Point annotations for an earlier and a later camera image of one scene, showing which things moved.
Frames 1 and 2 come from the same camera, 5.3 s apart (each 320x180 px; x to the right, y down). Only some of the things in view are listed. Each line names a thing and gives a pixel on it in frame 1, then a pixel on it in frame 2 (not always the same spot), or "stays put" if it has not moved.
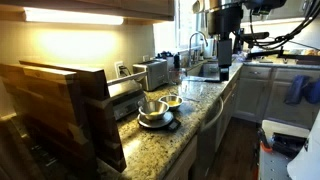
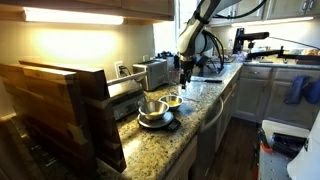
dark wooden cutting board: (98, 113) stays put
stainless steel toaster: (157, 73) stays put
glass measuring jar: (176, 75) stays put
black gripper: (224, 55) to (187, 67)
